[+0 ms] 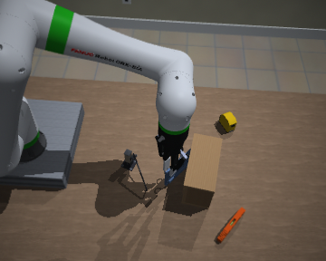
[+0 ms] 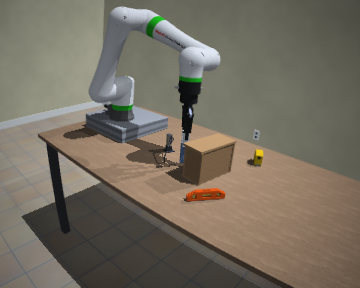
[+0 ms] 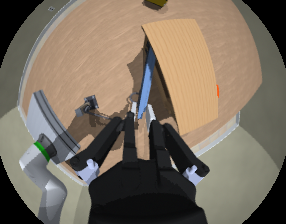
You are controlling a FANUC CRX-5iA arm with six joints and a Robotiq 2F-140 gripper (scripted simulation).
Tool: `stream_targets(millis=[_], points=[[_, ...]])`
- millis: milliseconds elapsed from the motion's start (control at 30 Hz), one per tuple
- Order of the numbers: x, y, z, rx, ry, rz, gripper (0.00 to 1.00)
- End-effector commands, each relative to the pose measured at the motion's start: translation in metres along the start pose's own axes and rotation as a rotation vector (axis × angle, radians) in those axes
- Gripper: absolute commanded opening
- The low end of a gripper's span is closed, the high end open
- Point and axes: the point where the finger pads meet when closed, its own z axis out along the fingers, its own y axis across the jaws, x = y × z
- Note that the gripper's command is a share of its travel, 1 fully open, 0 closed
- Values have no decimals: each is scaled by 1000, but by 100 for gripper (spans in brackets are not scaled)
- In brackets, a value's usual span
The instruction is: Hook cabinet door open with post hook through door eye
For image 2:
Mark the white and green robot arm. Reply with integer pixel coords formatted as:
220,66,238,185
89,7,220,122

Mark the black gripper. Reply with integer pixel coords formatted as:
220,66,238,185
180,94,198,143

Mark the orange torpedo level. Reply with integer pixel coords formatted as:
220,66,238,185
186,188,225,202

